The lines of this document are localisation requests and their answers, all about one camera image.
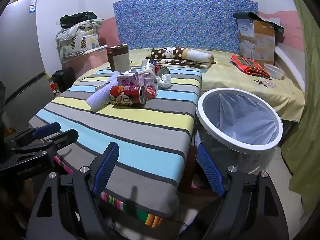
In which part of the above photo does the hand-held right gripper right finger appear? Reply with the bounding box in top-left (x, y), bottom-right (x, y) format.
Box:
top-left (196, 142), bottom-right (290, 240)

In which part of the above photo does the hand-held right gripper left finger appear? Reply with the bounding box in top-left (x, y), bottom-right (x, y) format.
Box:
top-left (26, 142), bottom-right (120, 240)

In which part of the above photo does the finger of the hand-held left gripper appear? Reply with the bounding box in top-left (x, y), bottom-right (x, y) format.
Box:
top-left (15, 122), bottom-right (61, 143)
top-left (11, 129), bottom-right (79, 156)

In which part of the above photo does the white trash bin with bag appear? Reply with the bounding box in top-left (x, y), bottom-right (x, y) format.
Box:
top-left (196, 87), bottom-right (283, 175)

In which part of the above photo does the white foam net sleeve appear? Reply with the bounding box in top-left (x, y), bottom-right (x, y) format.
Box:
top-left (86, 71), bottom-right (118, 112)

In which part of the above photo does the red drink can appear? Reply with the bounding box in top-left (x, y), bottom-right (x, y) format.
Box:
top-left (109, 85), bottom-right (147, 105)

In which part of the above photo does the strawberry milk carton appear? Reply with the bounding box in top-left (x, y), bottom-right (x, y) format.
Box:
top-left (117, 71), bottom-right (139, 87)

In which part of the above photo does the white tissue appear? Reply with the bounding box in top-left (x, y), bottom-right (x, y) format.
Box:
top-left (156, 73), bottom-right (172, 88)

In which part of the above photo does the white bottle with blue label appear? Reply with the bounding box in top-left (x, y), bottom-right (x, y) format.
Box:
top-left (140, 58), bottom-right (157, 75)

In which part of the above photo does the small red white tin can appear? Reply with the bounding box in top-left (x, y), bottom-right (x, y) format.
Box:
top-left (155, 65), bottom-right (171, 77)

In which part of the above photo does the red stool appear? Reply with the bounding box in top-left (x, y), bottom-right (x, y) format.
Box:
top-left (179, 145), bottom-right (223, 193)

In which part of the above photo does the striped table cloth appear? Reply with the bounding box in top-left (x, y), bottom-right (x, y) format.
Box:
top-left (28, 66), bottom-right (202, 219)

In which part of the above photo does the red white packet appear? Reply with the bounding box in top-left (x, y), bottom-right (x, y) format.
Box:
top-left (49, 79), bottom-right (60, 97)

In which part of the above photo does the black backpack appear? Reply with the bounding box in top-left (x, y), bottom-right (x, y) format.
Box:
top-left (51, 67), bottom-right (77, 93)

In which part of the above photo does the multicoloured striped cloth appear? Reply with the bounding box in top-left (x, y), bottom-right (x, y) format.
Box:
top-left (54, 155), bottom-right (163, 228)

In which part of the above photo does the grey refrigerator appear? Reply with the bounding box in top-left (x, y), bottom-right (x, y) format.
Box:
top-left (0, 0), bottom-right (54, 130)

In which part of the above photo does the pink storage box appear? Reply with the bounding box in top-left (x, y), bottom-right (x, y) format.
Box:
top-left (62, 45), bottom-right (109, 77)

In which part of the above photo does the yellow bed sheet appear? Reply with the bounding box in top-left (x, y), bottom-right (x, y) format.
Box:
top-left (127, 47), bottom-right (306, 123)

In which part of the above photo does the beige mug with brown lid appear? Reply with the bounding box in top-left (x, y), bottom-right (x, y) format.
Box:
top-left (107, 44), bottom-right (131, 72)

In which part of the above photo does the pineapple print quilt bundle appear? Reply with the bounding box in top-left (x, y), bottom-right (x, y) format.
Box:
top-left (55, 17), bottom-right (105, 60)

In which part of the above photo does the red plaid cloth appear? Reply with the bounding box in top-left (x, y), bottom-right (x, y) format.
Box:
top-left (231, 55), bottom-right (272, 78)

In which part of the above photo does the black bag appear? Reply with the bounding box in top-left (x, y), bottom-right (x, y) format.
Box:
top-left (60, 11), bottom-right (97, 28)

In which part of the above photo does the white bowl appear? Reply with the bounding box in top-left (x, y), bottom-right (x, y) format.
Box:
top-left (263, 63), bottom-right (285, 80)

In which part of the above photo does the green curtain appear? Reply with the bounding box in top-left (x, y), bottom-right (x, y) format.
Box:
top-left (281, 0), bottom-right (320, 215)

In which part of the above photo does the brown polka dot blanket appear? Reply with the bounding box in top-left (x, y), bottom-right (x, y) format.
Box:
top-left (146, 47), bottom-right (215, 68)

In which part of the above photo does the cardboard bedding box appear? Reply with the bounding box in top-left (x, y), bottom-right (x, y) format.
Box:
top-left (234, 12), bottom-right (277, 65)

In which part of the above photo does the blue floral headboard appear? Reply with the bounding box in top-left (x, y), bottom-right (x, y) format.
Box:
top-left (113, 0), bottom-right (259, 53)

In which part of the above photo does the white bed frame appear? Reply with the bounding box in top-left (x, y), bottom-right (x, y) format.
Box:
top-left (274, 42), bottom-right (307, 90)

